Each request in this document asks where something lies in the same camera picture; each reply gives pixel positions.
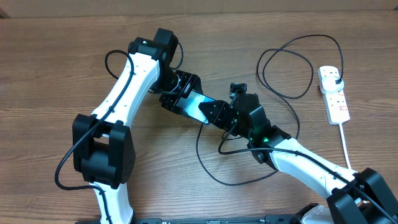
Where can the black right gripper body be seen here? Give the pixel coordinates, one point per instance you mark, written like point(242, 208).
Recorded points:
point(224, 117)

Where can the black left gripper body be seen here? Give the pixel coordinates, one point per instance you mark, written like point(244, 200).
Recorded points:
point(176, 85)

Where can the white-screen smartphone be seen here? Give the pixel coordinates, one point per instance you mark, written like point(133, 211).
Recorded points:
point(190, 106)

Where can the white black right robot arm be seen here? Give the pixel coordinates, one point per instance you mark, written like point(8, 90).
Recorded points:
point(352, 197)

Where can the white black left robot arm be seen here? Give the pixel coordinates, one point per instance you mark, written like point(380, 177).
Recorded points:
point(103, 150)

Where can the white charger plug adapter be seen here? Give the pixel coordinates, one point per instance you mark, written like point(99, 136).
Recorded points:
point(331, 84)

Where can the white power strip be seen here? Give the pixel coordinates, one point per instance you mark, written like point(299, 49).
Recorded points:
point(335, 103)

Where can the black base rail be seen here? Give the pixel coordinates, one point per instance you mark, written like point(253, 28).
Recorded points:
point(268, 219)

